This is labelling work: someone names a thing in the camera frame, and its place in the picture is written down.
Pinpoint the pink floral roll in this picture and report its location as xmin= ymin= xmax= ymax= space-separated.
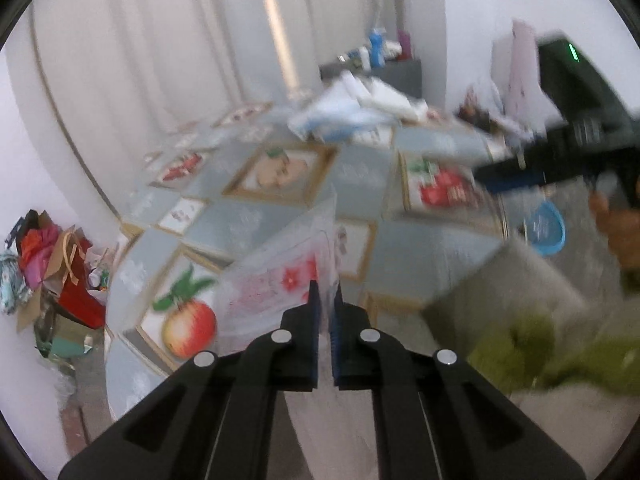
xmin=491 ymin=18 xmax=546 ymax=132

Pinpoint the dark grey side cabinet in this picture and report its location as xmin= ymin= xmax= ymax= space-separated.
xmin=319 ymin=58 xmax=423 ymax=99

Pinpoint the clear red printed bag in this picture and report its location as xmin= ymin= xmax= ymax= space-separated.
xmin=215 ymin=191 xmax=337 ymax=346

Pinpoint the white curtain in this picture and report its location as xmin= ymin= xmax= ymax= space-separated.
xmin=30 ymin=0 xmax=397 ymax=210

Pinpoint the blue plastic mesh basket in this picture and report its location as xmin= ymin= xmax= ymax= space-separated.
xmin=521 ymin=200 xmax=566 ymax=257

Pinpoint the blue white lotion bottle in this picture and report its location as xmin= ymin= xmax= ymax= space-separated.
xmin=369 ymin=27 xmax=386 ymax=68

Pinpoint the cardboard box with clothes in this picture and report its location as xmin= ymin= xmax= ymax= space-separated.
xmin=1 ymin=210 xmax=61 ymax=333

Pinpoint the teal gold gift bag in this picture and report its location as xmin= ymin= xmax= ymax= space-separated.
xmin=34 ymin=309 xmax=94 ymax=360

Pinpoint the fruit pattern tablecloth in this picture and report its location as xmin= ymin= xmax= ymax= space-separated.
xmin=105 ymin=106 xmax=508 ymax=417

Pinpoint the red paper gift bag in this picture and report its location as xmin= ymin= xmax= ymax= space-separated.
xmin=43 ymin=228 xmax=105 ymax=330

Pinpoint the white tissue paper pile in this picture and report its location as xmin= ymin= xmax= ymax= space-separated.
xmin=288 ymin=70 xmax=447 ymax=143

